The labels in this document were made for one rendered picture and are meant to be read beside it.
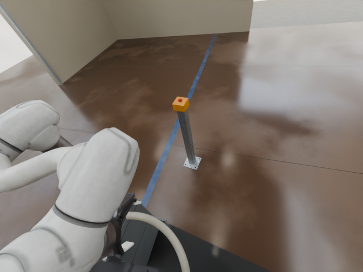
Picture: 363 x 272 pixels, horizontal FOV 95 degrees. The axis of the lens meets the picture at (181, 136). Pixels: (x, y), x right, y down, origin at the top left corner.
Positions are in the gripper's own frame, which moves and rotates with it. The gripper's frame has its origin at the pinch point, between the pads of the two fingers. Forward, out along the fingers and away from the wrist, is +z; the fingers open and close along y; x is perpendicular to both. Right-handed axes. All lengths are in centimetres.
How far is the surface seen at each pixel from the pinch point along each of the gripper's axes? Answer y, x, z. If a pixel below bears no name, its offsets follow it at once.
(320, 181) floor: -41, 157, 153
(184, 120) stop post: -79, 0, 90
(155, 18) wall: -535, -179, 326
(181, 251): 8.8, 17.5, 9.3
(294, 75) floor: -254, 184, 235
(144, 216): -0.8, 1.0, 9.3
